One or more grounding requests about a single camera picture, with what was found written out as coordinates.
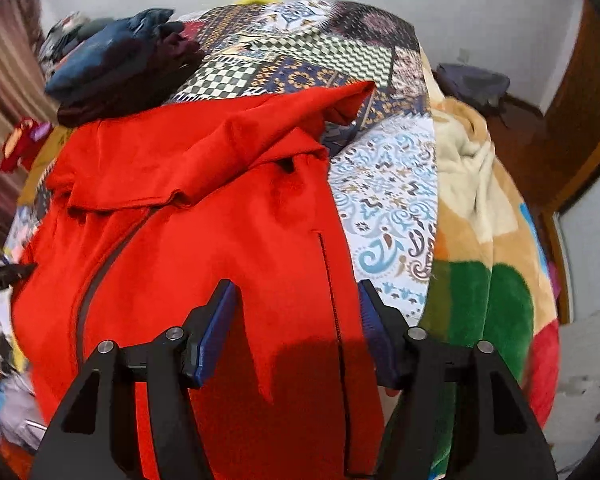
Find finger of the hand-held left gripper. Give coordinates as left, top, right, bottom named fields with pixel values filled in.
left=0, top=258, right=34, bottom=302

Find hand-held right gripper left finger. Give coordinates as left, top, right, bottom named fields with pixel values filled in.
left=30, top=279, right=239, bottom=480

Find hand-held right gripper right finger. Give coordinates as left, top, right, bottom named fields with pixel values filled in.
left=357, top=280, right=559, bottom=480

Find red zip jacket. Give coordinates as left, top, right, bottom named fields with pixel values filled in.
left=11, top=80, right=387, bottom=480

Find folded dark maroon clothes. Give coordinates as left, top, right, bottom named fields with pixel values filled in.
left=57, top=22, right=204, bottom=129

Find pile of mixed clothes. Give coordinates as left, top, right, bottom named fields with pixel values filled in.
left=37, top=11, right=102, bottom=69

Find red cloth item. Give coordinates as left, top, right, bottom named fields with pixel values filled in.
left=0, top=118, right=52, bottom=174

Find colourful fleece blanket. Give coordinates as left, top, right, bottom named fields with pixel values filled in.
left=380, top=65, right=562, bottom=480

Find patchwork patterned bed sheet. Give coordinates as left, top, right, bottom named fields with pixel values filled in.
left=2, top=0, right=439, bottom=322

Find striped pink curtain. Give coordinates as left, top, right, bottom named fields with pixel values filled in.
left=0, top=0, right=57, bottom=261

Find folded blue jeans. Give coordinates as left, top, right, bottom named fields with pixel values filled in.
left=45, top=8, right=181, bottom=104

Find grey backpack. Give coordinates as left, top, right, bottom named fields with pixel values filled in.
left=434, top=62, right=512, bottom=117

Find brown wooden door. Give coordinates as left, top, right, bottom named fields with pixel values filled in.
left=539, top=0, right=600, bottom=213

